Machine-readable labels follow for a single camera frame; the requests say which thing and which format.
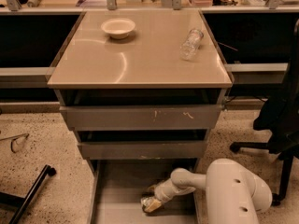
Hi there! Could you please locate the grey middle drawer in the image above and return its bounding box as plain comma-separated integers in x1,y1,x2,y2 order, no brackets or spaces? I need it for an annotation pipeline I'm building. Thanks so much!
78,141,207,160

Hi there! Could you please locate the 7up soda can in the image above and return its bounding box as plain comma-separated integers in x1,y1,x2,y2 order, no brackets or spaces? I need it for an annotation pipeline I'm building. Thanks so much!
141,196,153,208

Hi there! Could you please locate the grey open bottom drawer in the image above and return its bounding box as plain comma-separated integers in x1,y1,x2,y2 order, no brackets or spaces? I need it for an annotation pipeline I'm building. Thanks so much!
87,160,198,224

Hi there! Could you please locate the black office chair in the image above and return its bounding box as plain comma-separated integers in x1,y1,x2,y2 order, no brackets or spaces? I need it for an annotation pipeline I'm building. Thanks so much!
230,21,299,206

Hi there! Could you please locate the thin metal wire frame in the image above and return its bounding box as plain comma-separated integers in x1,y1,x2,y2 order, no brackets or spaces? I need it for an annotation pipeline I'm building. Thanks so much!
0,133,29,153

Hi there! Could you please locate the white paper bowl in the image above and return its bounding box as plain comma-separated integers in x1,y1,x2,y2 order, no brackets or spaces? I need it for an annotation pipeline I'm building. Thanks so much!
101,18,135,39

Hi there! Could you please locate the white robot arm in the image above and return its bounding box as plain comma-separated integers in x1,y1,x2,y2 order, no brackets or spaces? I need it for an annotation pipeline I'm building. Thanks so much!
141,159,273,224

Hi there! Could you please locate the grey drawer cabinet with countertop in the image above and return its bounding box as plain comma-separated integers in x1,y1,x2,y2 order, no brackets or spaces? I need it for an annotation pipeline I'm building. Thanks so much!
46,8,234,175

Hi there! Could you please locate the grey top drawer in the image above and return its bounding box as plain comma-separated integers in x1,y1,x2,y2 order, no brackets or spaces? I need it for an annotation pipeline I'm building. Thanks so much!
60,105,221,131

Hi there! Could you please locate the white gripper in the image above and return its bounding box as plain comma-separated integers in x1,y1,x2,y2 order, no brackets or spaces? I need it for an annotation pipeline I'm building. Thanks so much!
142,179,178,213

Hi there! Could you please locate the black chair base leg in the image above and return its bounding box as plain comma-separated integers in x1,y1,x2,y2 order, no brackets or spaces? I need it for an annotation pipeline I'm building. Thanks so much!
0,165,56,224

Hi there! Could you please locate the clear plastic water bottle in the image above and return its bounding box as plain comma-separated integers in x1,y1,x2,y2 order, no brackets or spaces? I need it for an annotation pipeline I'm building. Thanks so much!
180,28,204,61

